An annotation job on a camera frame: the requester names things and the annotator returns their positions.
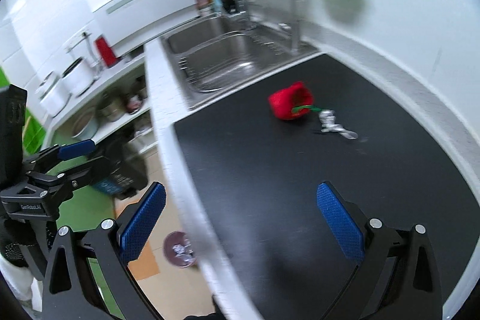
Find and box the black dual recycling bin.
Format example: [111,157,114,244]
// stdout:
[89,138,148,200]

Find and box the orange floor mat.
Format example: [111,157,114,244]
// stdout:
[114,200,161,282]

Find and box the pink round waste basket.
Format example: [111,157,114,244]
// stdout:
[163,231,197,268]

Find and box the red cup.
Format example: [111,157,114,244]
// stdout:
[94,36,119,68]

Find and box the black counter mat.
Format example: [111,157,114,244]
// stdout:
[174,55,479,319]

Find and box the stainless steel sink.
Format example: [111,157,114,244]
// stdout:
[160,15,320,110]

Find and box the white ribbon strap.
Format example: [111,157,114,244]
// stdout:
[314,109,359,141]

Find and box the red drawstring pouch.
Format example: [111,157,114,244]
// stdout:
[268,81,321,121]

